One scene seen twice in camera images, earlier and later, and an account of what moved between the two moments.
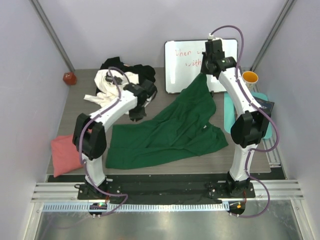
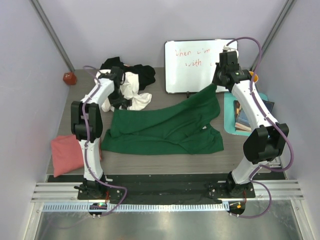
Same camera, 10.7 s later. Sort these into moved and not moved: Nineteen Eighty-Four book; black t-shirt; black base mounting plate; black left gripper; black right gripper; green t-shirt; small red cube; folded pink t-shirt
Moved: black right gripper; black left gripper; green t-shirt
Not moved: black base mounting plate; small red cube; Nineteen Eighty-Four book; folded pink t-shirt; black t-shirt
